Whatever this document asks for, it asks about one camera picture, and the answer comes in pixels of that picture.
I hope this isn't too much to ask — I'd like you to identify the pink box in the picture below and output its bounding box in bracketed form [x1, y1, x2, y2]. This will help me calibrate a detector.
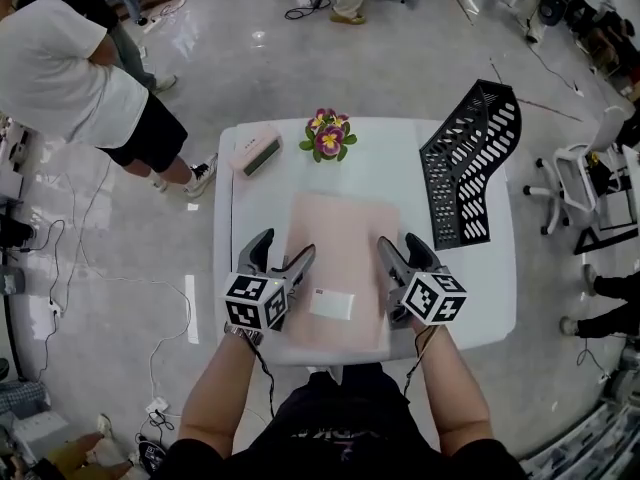
[282, 191, 401, 354]

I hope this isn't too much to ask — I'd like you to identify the person's right forearm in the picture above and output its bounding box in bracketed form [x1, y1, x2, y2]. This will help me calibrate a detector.
[409, 325, 494, 457]

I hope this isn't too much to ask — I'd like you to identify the person's left forearm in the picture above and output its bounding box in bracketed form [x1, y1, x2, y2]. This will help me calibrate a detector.
[178, 335, 264, 457]

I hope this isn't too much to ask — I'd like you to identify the white office chair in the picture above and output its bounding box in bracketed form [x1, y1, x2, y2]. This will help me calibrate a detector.
[523, 105, 629, 237]

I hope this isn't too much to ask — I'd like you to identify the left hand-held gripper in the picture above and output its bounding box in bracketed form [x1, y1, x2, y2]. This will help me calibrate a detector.
[222, 227, 317, 333]

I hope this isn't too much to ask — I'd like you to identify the pink digital clock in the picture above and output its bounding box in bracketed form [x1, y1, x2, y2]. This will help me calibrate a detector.
[228, 123, 284, 178]

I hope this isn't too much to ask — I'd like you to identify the white desk black frame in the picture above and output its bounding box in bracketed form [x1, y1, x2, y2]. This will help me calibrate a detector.
[573, 145, 640, 256]

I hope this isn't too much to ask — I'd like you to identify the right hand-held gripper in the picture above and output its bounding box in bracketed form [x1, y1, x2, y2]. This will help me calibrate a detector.
[376, 232, 469, 330]

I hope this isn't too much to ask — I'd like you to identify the black perforated file rack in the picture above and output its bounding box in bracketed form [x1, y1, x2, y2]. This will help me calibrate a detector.
[418, 78, 523, 252]

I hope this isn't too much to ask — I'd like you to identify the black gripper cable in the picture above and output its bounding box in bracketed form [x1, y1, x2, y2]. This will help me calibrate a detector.
[402, 325, 444, 402]
[248, 340, 277, 422]

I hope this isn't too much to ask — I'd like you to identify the potted purple yellow flower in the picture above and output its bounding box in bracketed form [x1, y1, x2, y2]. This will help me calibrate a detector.
[298, 107, 359, 164]

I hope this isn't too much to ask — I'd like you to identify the black floor bag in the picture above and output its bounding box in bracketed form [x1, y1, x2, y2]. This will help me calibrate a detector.
[135, 437, 169, 477]

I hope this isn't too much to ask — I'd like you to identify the small black bag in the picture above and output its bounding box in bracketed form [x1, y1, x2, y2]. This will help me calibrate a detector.
[592, 160, 624, 194]

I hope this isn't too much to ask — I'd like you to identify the person's black shirt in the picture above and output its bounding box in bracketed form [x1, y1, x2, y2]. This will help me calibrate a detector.
[159, 362, 529, 480]

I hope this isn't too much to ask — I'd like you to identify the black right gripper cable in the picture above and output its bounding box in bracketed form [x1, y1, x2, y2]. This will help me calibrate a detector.
[402, 325, 444, 402]

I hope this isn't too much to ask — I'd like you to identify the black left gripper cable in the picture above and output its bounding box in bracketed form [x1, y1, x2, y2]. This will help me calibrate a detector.
[248, 340, 277, 422]

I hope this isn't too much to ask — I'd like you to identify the silver wrist bracelet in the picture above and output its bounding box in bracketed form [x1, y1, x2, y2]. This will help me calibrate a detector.
[223, 322, 265, 345]

